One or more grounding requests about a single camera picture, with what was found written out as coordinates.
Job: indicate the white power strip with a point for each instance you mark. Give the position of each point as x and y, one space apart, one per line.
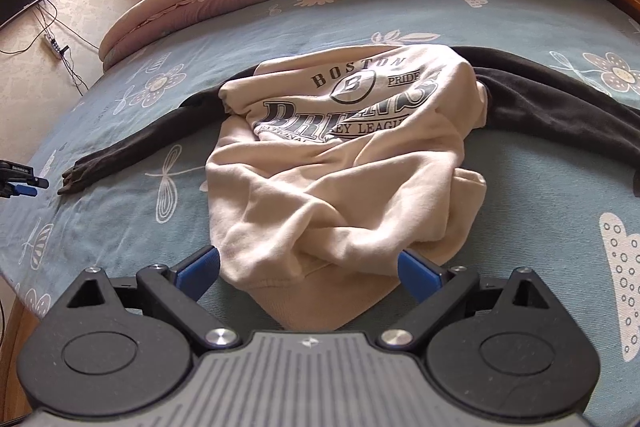
55 46

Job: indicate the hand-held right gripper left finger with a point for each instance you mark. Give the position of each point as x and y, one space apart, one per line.
200 269

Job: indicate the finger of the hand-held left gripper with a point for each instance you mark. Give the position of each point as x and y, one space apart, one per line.
27 192
40 182

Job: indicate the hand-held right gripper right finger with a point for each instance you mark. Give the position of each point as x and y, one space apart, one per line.
417 272

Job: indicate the beige sweatshirt with dark sleeves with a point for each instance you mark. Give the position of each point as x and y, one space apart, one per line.
325 187

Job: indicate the bed with blue floral sheet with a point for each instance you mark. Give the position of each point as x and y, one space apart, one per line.
525 217

